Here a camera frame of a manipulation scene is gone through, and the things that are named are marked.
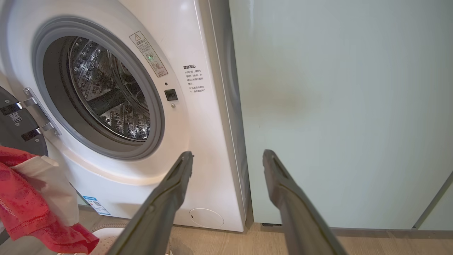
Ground white warning sticker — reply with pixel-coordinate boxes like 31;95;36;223
129;31;168;78

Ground blue energy label sticker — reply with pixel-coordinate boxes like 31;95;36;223
82;196;111;216

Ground round white filter cover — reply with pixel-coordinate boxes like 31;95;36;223
189;208;224;228

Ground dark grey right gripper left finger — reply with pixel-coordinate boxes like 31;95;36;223
106;151;194;255

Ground white washing machine body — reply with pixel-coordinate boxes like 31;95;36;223
0;0;251;233

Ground cream perforated laundry basket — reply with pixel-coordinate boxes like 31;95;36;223
57;222;170;255

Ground grey rubber door gasket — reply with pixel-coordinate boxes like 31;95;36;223
32;17;165;160

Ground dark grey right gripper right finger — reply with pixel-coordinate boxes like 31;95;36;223
262;149;349;255

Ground red and white garment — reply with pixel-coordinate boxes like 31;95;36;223
0;145;100;254

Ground steel perforated drum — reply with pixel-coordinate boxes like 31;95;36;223
67;36;151;142

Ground dark round glass machine door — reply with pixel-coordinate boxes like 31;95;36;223
0;86;48;157

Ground chrome door hinge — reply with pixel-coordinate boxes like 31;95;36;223
0;87;62;142

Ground pale green tall cabinet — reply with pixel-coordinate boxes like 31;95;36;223
209;0;453;231

